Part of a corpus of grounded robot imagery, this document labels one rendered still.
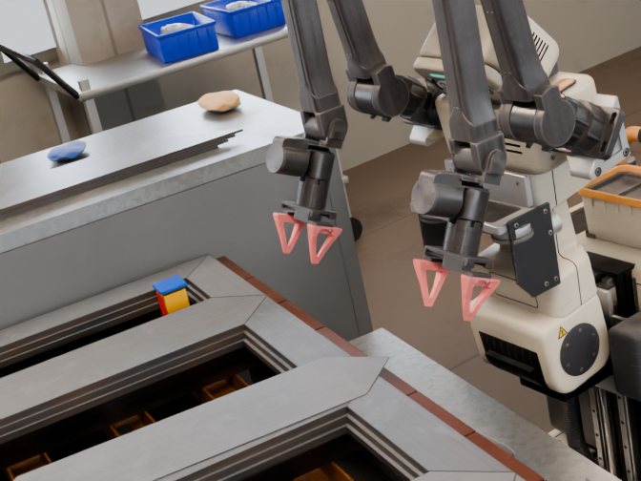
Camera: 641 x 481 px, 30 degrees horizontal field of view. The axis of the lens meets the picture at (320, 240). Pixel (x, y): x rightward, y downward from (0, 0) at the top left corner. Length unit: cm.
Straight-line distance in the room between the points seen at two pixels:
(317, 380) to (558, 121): 60
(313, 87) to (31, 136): 304
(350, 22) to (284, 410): 72
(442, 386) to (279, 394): 41
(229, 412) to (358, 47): 71
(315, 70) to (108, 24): 280
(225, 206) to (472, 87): 108
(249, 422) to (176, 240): 85
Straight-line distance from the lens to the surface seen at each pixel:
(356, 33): 224
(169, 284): 257
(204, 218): 278
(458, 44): 182
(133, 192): 271
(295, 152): 218
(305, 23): 217
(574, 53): 686
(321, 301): 297
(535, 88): 193
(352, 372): 209
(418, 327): 416
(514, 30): 190
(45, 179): 289
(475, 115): 185
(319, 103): 219
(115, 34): 495
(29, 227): 267
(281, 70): 564
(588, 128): 201
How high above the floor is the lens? 182
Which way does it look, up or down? 21 degrees down
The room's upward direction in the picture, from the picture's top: 12 degrees counter-clockwise
